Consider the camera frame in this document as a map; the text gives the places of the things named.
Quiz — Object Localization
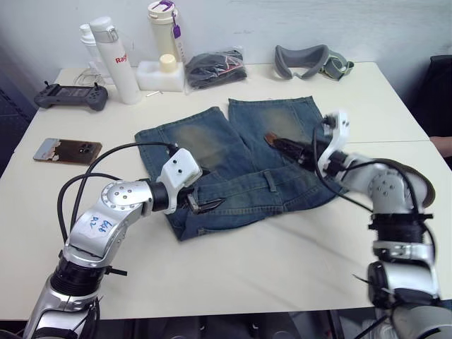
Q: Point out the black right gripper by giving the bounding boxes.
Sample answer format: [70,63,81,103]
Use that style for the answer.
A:
[274,138,331,172]

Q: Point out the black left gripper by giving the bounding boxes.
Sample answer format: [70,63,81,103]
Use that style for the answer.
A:
[175,186,227,215]

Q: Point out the brown braided belt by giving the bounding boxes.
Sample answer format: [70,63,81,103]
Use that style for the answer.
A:
[264,132,436,210]

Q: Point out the blue denim shorts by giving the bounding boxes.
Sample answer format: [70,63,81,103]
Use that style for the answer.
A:
[133,94,349,242]

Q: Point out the black clothing in plastic bag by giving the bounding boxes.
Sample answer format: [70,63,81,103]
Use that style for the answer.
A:
[184,47,249,95]

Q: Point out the white foam block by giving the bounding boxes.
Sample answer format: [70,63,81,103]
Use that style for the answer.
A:
[136,60,186,94]

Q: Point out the cream cylindrical cap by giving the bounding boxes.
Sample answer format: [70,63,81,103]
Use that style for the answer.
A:
[158,54,177,73]

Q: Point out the smartphone with brown case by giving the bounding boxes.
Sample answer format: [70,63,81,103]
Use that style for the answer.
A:
[32,138,104,167]

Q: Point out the black clothed bystander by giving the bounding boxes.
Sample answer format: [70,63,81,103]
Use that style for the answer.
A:
[410,54,452,139]

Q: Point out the white thermos with red print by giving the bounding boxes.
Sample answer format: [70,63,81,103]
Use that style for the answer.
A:
[89,16,141,105]

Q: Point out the cream tumbler with purple lid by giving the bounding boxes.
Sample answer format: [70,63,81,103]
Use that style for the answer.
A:
[147,0,185,65]

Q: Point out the dark grey handheld controller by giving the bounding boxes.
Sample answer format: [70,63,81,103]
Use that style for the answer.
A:
[33,81,109,113]

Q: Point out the white plastic bottle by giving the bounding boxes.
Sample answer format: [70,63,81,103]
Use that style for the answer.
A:
[78,23,104,72]

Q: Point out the dark blue crate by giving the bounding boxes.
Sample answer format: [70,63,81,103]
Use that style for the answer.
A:
[0,83,38,172]

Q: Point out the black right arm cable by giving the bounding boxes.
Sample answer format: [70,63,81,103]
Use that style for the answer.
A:
[312,119,376,213]

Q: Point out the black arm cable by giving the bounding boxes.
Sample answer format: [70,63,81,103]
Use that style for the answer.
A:
[312,119,376,213]
[57,141,179,244]

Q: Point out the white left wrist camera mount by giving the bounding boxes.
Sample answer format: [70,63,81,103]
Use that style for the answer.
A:
[156,148,203,215]

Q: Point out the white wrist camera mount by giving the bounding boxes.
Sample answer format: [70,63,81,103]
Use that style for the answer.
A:
[316,109,351,177]
[156,148,203,215]

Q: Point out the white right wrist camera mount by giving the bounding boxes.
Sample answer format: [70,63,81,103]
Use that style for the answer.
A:
[316,109,351,177]

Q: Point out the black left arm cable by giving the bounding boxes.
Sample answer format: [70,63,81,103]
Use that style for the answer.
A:
[57,141,179,244]

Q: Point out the grey green headset strap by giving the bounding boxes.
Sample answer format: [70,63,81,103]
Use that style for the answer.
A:
[319,52,355,82]

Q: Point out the thin white wires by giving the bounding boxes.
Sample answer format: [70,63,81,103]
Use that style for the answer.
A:
[74,66,107,86]

